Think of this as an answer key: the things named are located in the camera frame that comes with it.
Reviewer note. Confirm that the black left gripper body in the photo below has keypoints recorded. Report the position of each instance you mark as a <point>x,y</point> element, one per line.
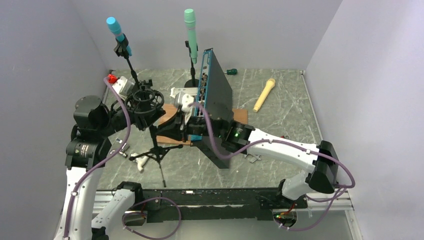
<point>119,119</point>

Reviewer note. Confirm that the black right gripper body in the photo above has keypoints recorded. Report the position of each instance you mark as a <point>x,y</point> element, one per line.
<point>198,126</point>

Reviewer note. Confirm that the black tripod shock-mount stand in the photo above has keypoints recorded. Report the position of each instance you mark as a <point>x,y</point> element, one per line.
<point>145,107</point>

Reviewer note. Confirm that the beige microphone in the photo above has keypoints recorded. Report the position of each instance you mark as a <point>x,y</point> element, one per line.
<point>269,85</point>

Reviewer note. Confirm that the black round-base mic stand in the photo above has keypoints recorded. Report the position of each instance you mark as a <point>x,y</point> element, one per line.
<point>122,50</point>

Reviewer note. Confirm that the blue microphone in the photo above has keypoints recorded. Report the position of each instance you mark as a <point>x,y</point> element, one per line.
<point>116,30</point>

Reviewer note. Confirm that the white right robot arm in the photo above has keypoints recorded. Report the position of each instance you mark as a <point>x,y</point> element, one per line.
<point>318,163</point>

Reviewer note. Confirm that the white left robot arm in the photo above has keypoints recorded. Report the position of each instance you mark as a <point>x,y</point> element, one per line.
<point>90,145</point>

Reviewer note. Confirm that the black green-mic stand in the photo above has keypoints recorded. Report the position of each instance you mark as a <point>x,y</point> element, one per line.
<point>193,82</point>

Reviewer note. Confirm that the green microphone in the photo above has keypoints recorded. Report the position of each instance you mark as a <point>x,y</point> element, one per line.
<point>190,22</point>

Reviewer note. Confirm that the wooden board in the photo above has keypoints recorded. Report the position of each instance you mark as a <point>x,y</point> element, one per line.
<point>240,115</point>

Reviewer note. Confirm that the chrome faucet fitting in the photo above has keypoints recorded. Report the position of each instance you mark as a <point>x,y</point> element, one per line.
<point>124,148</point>

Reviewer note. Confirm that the white pipe valve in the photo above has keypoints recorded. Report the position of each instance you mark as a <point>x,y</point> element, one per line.
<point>140,162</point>

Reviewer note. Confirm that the blue network switch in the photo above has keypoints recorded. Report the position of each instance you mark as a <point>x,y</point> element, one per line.
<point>216,96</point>

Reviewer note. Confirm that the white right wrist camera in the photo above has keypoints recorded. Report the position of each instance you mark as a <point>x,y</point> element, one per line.
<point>184,100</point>

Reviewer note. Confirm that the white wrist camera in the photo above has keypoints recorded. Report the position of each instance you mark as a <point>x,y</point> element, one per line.
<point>122,86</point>
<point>184,100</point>

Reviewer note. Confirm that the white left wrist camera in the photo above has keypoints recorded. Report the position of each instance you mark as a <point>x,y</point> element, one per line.
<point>122,86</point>

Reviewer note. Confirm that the grey metal bracket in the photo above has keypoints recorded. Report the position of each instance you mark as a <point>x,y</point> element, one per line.
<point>192,91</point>

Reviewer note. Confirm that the red-handled adjustable wrench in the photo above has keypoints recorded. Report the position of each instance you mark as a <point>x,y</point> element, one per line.
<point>255,157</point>

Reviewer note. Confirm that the green-handled screwdriver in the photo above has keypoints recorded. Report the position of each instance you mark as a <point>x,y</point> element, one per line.
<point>232,71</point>

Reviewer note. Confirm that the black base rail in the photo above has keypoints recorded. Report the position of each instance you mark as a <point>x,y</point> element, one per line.
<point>169,204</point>

